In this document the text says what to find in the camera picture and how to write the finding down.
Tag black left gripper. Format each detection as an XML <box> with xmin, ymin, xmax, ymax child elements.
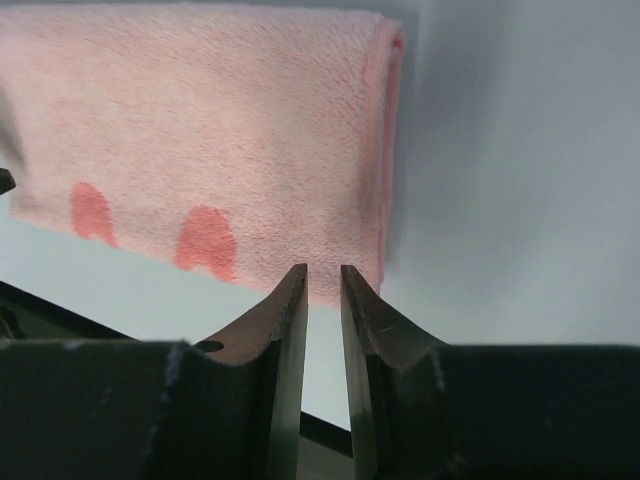
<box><xmin>0</xmin><ymin>168</ymin><xmax>16</xmax><ymax>195</ymax></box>

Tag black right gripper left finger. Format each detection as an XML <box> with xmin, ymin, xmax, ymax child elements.
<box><xmin>1</xmin><ymin>264</ymin><xmax>308</xmax><ymax>479</ymax></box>

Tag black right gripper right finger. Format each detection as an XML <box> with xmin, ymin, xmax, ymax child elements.
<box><xmin>341</xmin><ymin>266</ymin><xmax>639</xmax><ymax>479</ymax></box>

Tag pink cartoon face towel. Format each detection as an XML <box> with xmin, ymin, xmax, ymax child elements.
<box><xmin>1</xmin><ymin>3</ymin><xmax>405</xmax><ymax>305</ymax></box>

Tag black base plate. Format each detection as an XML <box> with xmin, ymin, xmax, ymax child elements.
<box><xmin>1</xmin><ymin>283</ymin><xmax>354</xmax><ymax>479</ymax></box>

